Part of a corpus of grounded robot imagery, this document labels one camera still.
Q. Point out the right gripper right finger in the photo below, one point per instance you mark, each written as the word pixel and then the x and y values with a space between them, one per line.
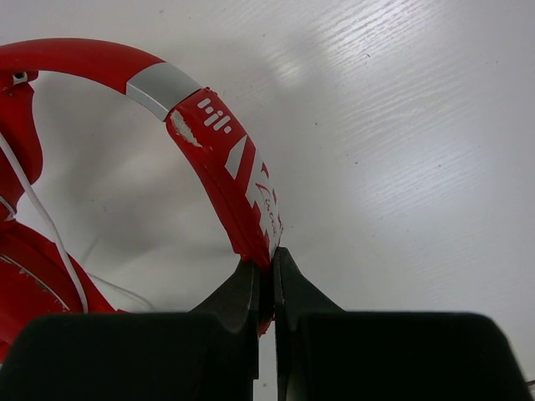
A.
pixel 327 353

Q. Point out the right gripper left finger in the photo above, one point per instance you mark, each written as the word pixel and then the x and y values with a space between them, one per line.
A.
pixel 208 353

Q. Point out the red headphones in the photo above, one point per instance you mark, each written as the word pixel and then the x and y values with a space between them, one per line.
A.
pixel 38 276

